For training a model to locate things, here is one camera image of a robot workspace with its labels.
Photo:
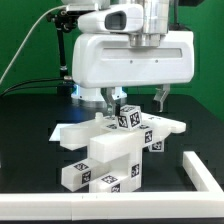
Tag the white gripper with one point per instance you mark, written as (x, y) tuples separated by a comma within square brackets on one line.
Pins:
[(101, 61)]

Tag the white chair back frame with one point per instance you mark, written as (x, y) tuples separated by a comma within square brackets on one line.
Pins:
[(152, 130)]

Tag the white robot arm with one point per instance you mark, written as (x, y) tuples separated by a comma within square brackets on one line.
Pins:
[(130, 44)]

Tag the white base tag plate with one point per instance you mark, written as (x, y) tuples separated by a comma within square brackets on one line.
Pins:
[(55, 136)]

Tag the black camera stand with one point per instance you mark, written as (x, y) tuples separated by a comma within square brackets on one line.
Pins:
[(64, 23)]

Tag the grey camera on stand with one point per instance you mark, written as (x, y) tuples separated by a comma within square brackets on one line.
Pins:
[(73, 7)]

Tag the white U-shaped obstacle frame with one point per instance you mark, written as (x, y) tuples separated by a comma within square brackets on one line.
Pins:
[(205, 201)]

